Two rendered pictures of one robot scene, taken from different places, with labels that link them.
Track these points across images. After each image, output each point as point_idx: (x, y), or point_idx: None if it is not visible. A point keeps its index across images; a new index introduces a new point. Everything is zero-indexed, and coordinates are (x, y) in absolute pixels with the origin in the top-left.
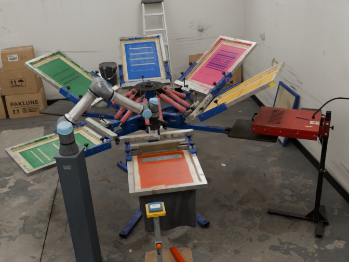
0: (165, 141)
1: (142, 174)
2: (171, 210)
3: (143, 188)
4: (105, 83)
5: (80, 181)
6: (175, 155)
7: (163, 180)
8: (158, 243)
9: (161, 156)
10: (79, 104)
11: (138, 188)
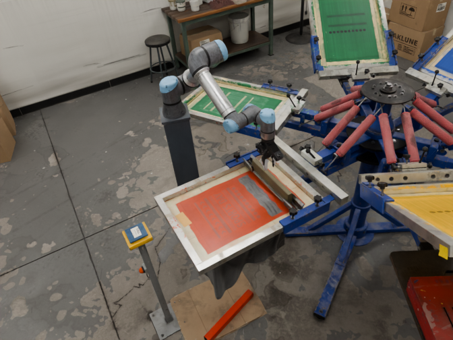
0: (301, 180)
1: (209, 192)
2: None
3: (176, 205)
4: (201, 52)
5: (170, 148)
6: (274, 206)
7: (202, 217)
8: (142, 267)
9: (261, 193)
10: None
11: (175, 201)
